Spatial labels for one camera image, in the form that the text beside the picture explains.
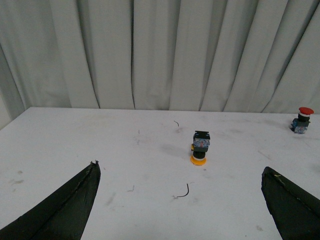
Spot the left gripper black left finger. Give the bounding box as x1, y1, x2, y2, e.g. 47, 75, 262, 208
0, 161, 101, 240

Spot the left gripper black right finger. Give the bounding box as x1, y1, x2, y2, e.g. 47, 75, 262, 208
261, 166, 320, 240

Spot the yellow mushroom push button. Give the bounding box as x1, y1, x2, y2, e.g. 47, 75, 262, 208
190, 130, 211, 166

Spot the red mushroom push button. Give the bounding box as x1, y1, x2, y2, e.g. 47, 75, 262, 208
289, 107, 314, 134

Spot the grey pleated curtain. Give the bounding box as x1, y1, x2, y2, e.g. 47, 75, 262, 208
0, 0, 320, 127

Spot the bent black wire piece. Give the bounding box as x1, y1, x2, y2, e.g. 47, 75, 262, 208
173, 183, 190, 199

